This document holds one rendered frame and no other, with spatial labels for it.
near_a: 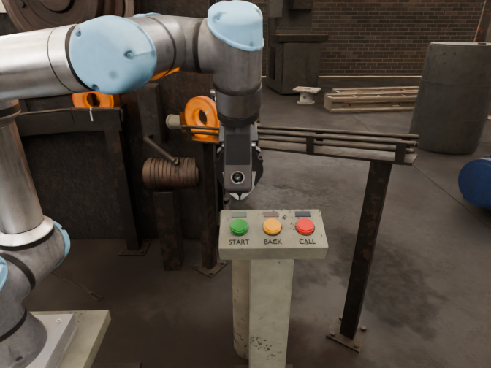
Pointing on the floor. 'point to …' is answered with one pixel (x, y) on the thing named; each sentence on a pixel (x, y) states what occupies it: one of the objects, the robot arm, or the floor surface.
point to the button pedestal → (270, 275)
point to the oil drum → (453, 97)
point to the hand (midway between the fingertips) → (240, 197)
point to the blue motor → (476, 182)
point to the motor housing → (169, 203)
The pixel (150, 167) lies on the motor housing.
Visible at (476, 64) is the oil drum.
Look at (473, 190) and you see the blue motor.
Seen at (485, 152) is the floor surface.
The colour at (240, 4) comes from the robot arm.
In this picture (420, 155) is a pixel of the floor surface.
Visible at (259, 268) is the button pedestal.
